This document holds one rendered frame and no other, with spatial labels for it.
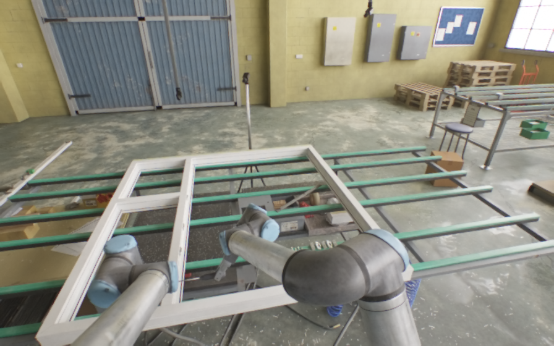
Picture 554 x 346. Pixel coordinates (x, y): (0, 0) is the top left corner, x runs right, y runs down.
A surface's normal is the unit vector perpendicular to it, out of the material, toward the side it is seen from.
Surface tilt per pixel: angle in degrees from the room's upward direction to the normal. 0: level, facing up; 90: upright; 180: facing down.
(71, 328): 0
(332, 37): 90
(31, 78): 90
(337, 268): 33
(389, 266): 58
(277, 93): 90
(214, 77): 90
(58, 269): 0
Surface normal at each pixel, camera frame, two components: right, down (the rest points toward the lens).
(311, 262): -0.40, -0.73
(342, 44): 0.18, 0.47
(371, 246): 0.11, -0.77
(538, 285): 0.00, -0.88
